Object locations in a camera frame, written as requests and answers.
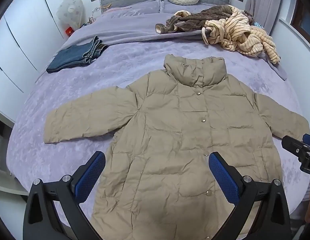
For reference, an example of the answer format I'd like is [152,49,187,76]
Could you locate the white covered fan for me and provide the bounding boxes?
[57,0,83,29]

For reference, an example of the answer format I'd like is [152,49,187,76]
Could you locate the folded blue jeans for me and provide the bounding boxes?
[46,35,108,74]

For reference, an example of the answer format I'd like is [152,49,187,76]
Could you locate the lilac pillow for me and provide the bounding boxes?
[160,0,210,13]
[101,0,162,15]

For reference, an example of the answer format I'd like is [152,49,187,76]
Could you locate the lilac duvet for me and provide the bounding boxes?
[66,10,245,48]

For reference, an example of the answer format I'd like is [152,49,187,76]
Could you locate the cream striped garment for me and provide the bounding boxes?
[201,5,281,64]

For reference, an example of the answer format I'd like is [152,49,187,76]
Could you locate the wooden clothes hanger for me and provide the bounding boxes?
[91,3,112,14]

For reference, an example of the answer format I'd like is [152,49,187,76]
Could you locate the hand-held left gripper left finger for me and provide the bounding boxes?
[22,151,106,240]

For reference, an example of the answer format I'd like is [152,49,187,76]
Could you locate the dark framed window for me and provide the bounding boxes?
[286,0,310,35]

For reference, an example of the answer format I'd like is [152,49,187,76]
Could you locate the light curtain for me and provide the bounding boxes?
[250,0,299,35]

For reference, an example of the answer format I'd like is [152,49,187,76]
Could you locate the khaki puffer jacket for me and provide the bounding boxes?
[43,54,310,240]

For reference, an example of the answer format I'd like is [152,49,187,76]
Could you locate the grey purple cloth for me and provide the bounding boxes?
[260,51,287,81]

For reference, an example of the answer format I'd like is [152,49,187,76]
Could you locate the white wardrobe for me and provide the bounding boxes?
[0,0,100,115]

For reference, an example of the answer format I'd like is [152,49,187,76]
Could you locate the brown fleece garment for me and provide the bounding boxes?
[155,4,255,34]

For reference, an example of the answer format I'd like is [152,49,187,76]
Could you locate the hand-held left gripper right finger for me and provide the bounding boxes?
[209,151,292,240]

